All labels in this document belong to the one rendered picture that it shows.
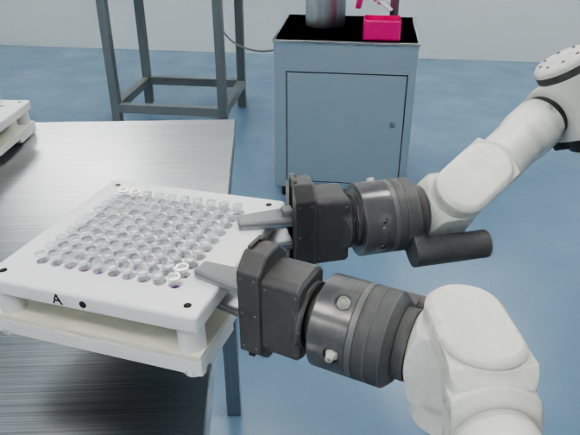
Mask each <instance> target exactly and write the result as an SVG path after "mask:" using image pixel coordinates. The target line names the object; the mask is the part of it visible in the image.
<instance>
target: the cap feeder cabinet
mask: <svg viewBox="0 0 580 435"><path fill-rule="evenodd" d="M363 18H364V16H345V25H344V26H343V27H341V28H311V27H308V26H306V15H295V14H288V15H287V17H286V19H285V21H284V22H283V23H282V24H281V26H280V28H279V30H278V31H277V33H276V34H275V36H274V38H273V40H272V42H273V43H274V159H275V185H276V186H282V194H284V195H286V181H287V178H289V174H290V173H295V176H299V175H308V176H309V177H310V179H311V181H312V183H313V184H314V185H323V184H330V183H338V184H339V185H340V186H341V187H342V189H344V190H346V188H347V186H348V185H349V184H350V183H354V182H362V181H366V179H367V178H372V177H374V178H375V180H384V179H393V178H401V177H405V178H406V177H407V162H408V153H409V144H410V135H411V127H412V119H413V102H414V93H415V85H416V76H417V67H418V58H419V47H421V43H420V39H419V33H418V30H417V26H416V22H415V19H414V17H402V18H401V22H402V24H401V34H400V40H399V41H364V40H363Z"/></svg>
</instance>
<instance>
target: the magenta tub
mask: <svg viewBox="0 0 580 435"><path fill-rule="evenodd" d="M401 24H402V22H401V17H400V16H379V15H365V16H364V18H363V29H362V39H363V40H364V41H399V40H400V34H401Z"/></svg>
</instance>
